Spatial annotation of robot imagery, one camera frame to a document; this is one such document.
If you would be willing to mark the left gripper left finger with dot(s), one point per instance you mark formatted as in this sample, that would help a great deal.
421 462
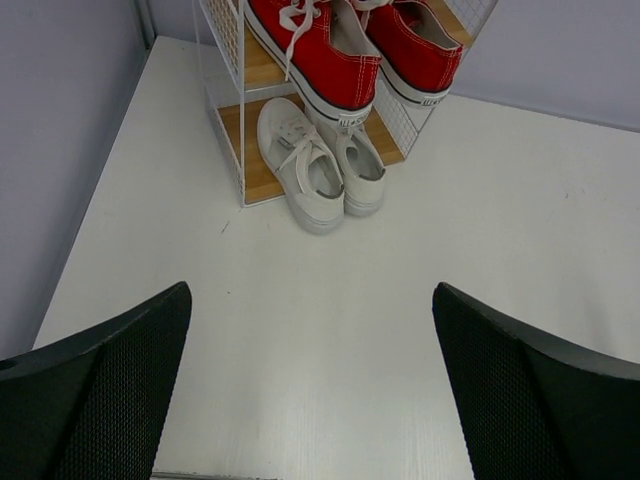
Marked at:
93 405

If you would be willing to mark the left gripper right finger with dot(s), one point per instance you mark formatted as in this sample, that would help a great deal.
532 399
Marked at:
533 405

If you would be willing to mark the white sneaker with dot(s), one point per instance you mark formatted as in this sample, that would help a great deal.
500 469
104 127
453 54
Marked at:
303 164
360 164

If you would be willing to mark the red sneaker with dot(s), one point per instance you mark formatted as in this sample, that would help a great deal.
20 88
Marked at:
321 47
419 58

